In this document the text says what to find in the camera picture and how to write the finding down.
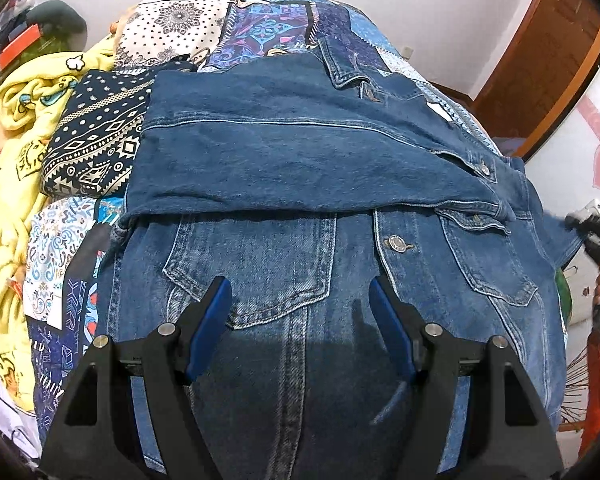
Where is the patchwork patterned bedspread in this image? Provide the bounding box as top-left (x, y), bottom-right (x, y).
top-left (22, 0), bottom-right (511, 451)

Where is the wooden door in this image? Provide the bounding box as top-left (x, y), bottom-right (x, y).
top-left (472, 0), bottom-right (600, 161)

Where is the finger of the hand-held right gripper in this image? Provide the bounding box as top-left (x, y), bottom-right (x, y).
top-left (565, 210), bottom-right (598, 241)

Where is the navy white patterned cloth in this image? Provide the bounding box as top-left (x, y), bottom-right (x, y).
top-left (40, 55), bottom-right (201, 200)

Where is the orange box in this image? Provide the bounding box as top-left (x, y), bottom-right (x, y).
top-left (0, 22), bottom-right (42, 68)

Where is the yellow printed cloth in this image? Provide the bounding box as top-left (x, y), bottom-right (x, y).
top-left (0, 35), bottom-right (118, 413)

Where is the blue denim jacket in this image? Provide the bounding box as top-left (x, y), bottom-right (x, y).
top-left (96, 37), bottom-right (588, 480)

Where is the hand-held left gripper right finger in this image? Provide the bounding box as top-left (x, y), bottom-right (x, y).
top-left (369, 276), bottom-right (566, 480)

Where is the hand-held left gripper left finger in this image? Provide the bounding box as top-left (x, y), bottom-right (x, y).
top-left (40, 276), bottom-right (233, 480)

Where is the pile of small clutter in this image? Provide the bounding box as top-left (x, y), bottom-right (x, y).
top-left (0, 0), bottom-right (36, 92)

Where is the green cushion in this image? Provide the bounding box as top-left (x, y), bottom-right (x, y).
top-left (17, 1), bottom-right (90, 61)

